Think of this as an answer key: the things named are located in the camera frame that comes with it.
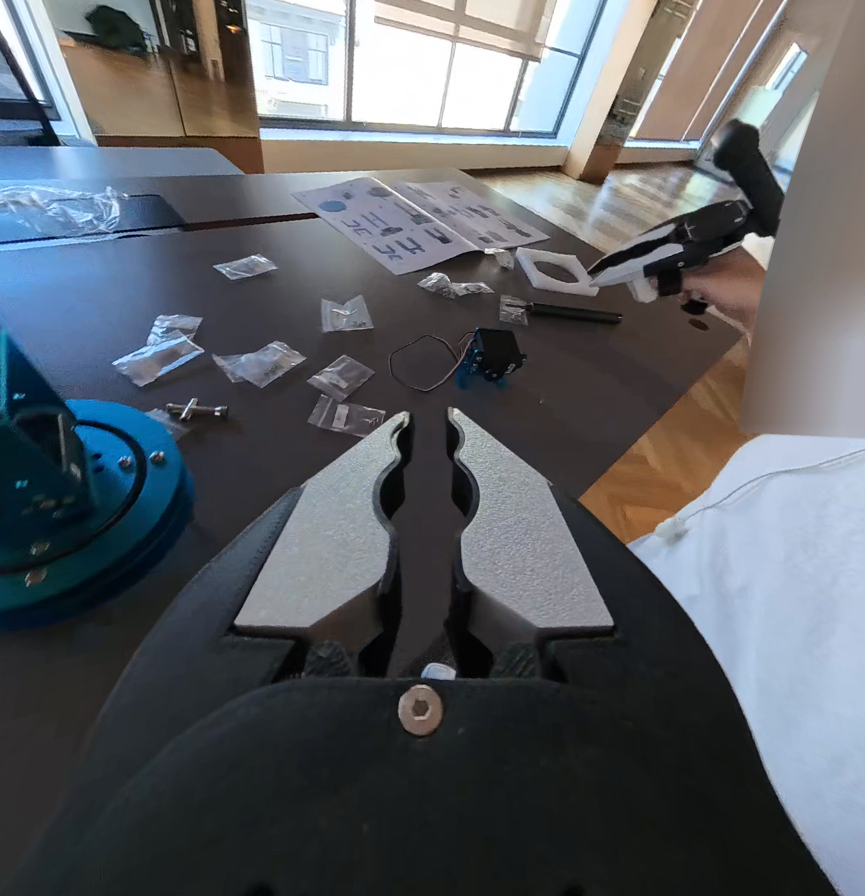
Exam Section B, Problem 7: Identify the blue black servo motor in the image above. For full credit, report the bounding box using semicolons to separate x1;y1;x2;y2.
453;328;527;392

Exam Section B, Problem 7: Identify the person's right hand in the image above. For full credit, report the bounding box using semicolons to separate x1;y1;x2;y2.
677;245;767;331

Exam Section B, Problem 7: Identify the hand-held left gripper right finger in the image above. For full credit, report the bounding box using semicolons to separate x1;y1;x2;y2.
445;407;615;679

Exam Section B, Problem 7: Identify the thin white cord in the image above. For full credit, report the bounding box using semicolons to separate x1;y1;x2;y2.
653;441;865;541

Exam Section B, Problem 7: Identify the small metal wrench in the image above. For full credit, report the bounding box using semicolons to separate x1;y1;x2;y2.
166;398;232;422

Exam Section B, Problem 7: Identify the thin servo cable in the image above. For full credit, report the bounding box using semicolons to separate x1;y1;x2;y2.
389;335;475;393

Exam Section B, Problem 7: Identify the black screwdriver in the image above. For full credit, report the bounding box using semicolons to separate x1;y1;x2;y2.
527;301;624;326

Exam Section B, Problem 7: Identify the grey desk with brown edge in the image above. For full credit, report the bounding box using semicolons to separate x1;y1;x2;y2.
0;146;246;184

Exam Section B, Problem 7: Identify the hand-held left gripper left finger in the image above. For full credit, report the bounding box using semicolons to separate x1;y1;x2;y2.
232;412;414;679

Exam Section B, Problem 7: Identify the open instruction manual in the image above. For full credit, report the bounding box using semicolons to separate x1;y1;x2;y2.
292;176;551;277

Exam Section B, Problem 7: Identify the dark desk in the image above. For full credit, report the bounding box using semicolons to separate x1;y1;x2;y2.
0;168;750;896

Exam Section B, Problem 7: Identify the white foam frame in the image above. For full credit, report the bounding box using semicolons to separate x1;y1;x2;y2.
515;246;601;298

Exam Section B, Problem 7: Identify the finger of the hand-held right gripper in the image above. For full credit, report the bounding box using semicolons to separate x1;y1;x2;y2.
588;217;694;275
588;245;689;289

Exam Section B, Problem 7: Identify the glossy tall cabinet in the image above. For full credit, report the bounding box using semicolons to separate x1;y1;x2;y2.
54;0;265;175

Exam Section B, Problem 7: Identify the person's white shirt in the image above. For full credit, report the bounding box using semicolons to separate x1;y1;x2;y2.
628;434;865;896

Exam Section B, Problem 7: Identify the large crumpled clear plastic bag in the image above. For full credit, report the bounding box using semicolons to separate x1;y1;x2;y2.
0;184;125;239

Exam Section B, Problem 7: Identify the beige roller blind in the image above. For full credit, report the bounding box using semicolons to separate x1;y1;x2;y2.
373;0;566;63

